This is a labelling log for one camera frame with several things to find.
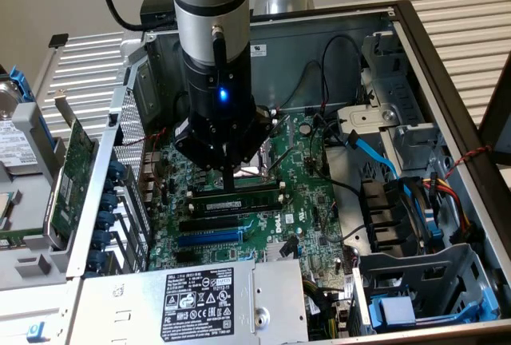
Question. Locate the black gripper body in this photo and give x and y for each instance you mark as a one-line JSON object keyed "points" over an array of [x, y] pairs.
{"points": [[207, 93]]}

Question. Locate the green RAM stick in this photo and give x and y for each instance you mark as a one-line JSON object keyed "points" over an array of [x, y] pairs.
{"points": [[255, 201], [20, 235]]}

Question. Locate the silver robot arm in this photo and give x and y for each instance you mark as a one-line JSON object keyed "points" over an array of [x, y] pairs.
{"points": [[211, 33]]}

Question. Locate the metal CPU socket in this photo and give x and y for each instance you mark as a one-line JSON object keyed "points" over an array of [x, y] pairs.
{"points": [[263, 161]]}

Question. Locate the thin socket locking lever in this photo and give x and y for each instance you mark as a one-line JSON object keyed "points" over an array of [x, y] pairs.
{"points": [[285, 159]]}

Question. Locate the large metal port block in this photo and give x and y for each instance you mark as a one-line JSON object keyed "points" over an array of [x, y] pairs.
{"points": [[151, 163]]}

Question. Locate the round coin battery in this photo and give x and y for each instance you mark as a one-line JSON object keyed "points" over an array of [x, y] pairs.
{"points": [[306, 128]]}

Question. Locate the metal USB port block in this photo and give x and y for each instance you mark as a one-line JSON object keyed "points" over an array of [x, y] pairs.
{"points": [[148, 191]]}

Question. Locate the green motherboard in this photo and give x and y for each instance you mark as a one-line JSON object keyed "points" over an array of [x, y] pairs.
{"points": [[303, 193]]}

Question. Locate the long black expansion slot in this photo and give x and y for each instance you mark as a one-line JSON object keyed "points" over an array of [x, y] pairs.
{"points": [[207, 224]]}

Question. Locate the open metal PC case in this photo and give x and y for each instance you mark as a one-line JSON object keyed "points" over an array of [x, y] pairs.
{"points": [[303, 77]]}

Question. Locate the blue card retention clip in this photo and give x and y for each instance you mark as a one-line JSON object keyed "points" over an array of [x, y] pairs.
{"points": [[116, 170], [108, 202], [106, 220], [97, 260], [101, 239]]}

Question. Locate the blue expansion slot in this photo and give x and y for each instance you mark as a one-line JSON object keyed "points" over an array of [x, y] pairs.
{"points": [[207, 239]]}

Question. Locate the black box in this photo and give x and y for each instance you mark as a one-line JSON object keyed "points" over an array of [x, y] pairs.
{"points": [[155, 9]]}

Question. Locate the short black expansion slot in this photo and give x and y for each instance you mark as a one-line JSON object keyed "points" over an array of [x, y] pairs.
{"points": [[185, 257]]}

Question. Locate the silver chipset heat sink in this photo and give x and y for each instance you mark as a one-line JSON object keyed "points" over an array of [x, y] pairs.
{"points": [[273, 252]]}

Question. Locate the black board connector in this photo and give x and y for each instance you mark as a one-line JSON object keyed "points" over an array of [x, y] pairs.
{"points": [[289, 249]]}

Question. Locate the green graphics card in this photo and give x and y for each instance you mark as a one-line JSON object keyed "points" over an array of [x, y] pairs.
{"points": [[74, 185]]}

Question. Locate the black fan shroud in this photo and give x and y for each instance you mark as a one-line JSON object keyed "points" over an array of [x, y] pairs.
{"points": [[379, 209]]}

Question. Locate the metal drive cage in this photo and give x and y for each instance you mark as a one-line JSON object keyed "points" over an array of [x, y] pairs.
{"points": [[403, 93]]}

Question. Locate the small black clip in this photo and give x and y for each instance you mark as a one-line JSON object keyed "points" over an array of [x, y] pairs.
{"points": [[58, 40]]}

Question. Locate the silver power supply unit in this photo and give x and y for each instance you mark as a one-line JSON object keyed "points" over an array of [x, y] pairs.
{"points": [[127, 305]]}

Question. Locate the grey parts rack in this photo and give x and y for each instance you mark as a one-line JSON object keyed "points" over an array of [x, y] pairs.
{"points": [[32, 201]]}

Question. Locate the silver Toshiba hard disk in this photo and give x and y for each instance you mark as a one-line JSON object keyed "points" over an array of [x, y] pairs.
{"points": [[16, 141]]}

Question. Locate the grey hard drive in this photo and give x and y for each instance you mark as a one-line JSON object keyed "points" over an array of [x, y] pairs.
{"points": [[20, 81]]}

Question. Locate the metal disk bay cage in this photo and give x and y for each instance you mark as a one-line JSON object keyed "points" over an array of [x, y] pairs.
{"points": [[399, 269]]}

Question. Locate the CPU with silver lid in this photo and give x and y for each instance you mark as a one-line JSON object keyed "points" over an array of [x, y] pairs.
{"points": [[4, 209]]}

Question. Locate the blue disk tray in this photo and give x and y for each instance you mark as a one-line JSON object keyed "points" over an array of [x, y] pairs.
{"points": [[395, 311]]}

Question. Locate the small blue latch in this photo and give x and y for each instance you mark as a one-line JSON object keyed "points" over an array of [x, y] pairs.
{"points": [[36, 331]]}

